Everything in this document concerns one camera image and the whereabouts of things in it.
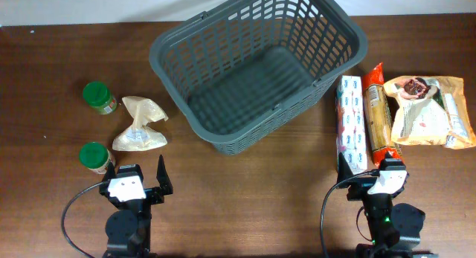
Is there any grey plastic shopping basket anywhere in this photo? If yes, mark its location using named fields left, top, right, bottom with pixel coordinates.
left=149, top=0, right=368, bottom=155

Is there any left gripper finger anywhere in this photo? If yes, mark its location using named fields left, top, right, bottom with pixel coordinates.
left=156, top=155, right=173, bottom=195
left=102, top=162, right=116, bottom=182

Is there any orange spaghetti pasta packet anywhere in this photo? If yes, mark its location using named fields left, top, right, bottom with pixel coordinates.
left=362, top=62, right=402, bottom=167

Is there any green lid jar beige label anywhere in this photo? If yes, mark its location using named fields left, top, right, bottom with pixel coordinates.
left=79, top=142, right=116, bottom=175

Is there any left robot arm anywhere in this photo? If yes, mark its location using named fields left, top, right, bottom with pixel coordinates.
left=99, top=155, right=173, bottom=258

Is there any white blue tissue pack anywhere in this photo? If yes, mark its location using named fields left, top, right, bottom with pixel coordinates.
left=335, top=76, right=367, bottom=174

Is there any beige printed snack bag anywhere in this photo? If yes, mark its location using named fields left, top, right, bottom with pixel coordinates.
left=384, top=76, right=475, bottom=149

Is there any clear bag of beige powder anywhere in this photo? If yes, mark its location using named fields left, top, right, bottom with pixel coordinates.
left=112, top=96, right=168, bottom=152

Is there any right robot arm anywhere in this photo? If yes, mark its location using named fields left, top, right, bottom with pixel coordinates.
left=337, top=153, right=438, bottom=258

